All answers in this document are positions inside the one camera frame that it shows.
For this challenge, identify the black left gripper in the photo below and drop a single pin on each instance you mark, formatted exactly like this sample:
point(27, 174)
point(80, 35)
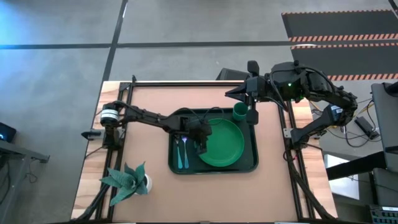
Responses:
point(199, 129)

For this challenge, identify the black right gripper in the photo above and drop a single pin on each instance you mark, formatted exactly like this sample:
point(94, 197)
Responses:
point(259, 88)

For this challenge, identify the iridescent metal fork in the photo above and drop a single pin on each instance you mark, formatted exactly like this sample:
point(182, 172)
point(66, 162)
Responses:
point(186, 158)

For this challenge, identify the green plastic plate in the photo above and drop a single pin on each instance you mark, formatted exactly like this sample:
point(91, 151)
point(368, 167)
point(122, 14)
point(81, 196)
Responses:
point(224, 146)

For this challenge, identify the green plastic cup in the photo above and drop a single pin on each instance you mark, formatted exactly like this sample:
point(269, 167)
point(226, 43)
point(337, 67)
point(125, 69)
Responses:
point(239, 112)

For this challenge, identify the iridescent metal spoon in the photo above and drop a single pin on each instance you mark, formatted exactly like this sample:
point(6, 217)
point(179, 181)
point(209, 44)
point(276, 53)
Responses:
point(179, 158)

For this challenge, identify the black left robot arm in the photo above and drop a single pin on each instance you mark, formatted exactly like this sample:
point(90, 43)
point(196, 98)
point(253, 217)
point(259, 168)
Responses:
point(149, 118)

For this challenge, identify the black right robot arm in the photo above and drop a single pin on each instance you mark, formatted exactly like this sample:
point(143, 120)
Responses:
point(311, 126)

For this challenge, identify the dark green serving tray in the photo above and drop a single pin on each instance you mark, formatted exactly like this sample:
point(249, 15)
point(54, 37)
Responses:
point(248, 155)

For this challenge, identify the black computer case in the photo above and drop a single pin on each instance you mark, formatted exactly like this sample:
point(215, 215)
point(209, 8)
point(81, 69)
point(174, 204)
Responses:
point(231, 74)

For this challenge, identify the green artificial potted plant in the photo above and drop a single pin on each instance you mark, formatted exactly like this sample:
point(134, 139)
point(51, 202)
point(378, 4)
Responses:
point(127, 183)

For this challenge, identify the black hazard-striped floor mat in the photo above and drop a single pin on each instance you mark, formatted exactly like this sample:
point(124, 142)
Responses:
point(357, 59)
point(342, 25)

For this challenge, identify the black power brick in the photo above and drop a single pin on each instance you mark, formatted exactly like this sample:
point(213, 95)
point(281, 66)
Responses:
point(367, 127)

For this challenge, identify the black desk support bar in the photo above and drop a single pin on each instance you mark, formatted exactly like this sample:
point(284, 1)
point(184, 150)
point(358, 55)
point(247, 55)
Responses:
point(357, 166)

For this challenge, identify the white box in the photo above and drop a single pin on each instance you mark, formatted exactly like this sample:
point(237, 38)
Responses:
point(342, 186)

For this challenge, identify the grey metal stand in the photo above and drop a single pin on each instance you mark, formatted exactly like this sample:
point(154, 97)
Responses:
point(21, 151)

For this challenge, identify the dark slotted equipment case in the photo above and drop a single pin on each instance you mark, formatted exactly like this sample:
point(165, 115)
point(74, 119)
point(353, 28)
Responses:
point(384, 216)

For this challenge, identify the black electronic device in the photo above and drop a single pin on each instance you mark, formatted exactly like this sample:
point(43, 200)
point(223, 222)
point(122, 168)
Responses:
point(6, 132)

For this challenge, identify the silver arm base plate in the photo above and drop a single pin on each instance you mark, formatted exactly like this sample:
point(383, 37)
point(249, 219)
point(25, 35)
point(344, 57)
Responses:
point(287, 133)

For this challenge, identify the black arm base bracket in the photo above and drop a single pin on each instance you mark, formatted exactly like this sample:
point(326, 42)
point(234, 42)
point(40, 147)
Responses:
point(91, 134)

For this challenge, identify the black diagonal frame strut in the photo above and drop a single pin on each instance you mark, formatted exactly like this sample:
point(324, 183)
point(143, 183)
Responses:
point(90, 202)
point(321, 211)

